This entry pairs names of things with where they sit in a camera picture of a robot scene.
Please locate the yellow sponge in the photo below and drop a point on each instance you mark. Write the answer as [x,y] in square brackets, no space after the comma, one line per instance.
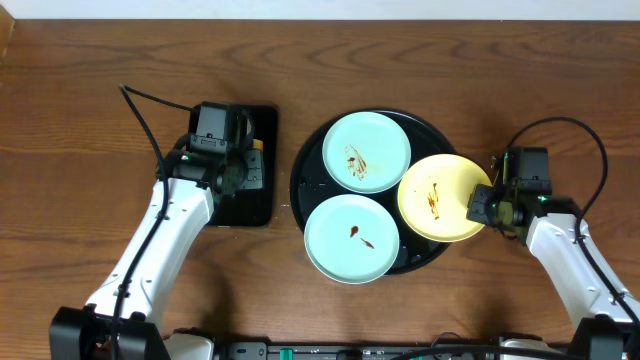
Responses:
[258,144]

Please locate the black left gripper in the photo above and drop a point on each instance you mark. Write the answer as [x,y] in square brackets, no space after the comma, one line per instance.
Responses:
[254,167]

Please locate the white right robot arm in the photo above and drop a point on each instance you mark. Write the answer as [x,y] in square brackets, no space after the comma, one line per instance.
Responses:
[604,314]

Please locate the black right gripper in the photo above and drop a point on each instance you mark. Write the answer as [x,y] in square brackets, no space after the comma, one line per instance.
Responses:
[476,209]

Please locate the black rectangular tray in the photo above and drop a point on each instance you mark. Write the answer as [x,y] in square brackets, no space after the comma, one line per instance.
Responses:
[247,208]

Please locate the mint plate with sauce smear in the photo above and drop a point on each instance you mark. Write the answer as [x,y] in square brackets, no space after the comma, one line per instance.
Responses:
[366,152]

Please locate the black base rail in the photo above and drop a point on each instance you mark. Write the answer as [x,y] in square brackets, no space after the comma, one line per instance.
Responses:
[264,351]

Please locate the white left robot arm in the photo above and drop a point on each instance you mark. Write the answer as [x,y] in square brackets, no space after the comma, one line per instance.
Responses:
[121,319]

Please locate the mint plate with two drops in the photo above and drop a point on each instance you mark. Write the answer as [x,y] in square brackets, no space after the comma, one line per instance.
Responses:
[351,239]

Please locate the yellow plate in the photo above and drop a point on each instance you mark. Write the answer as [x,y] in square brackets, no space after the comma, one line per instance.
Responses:
[433,197]

